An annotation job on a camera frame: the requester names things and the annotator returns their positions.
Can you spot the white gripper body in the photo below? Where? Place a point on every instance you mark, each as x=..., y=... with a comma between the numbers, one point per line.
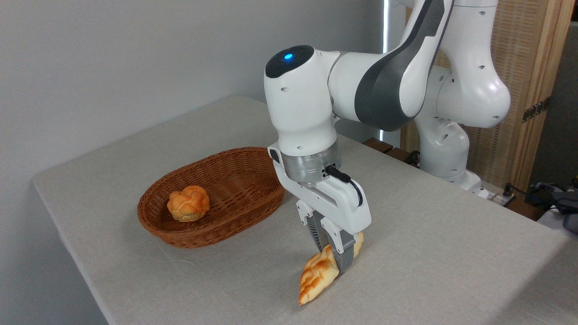
x=336, y=203

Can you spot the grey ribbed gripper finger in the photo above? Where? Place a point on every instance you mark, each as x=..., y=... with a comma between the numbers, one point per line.
x=317, y=232
x=344, y=253

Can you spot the long braided bread loaf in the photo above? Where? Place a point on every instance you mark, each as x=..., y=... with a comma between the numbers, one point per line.
x=316, y=275

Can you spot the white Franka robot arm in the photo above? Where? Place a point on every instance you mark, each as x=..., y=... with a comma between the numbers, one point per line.
x=298, y=113

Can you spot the brown wicker oval basket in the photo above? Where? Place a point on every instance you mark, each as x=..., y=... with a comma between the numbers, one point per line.
x=235, y=198

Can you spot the round orange bread bun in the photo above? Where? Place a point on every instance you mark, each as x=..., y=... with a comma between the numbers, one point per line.
x=188, y=204

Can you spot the grey linen tablecloth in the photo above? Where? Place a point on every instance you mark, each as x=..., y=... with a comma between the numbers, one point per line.
x=429, y=243

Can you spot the metal hinge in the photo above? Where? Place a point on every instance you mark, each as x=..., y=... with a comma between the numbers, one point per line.
x=536, y=109

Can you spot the dark grey bag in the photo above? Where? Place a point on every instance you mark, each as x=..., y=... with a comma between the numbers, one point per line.
x=562, y=198

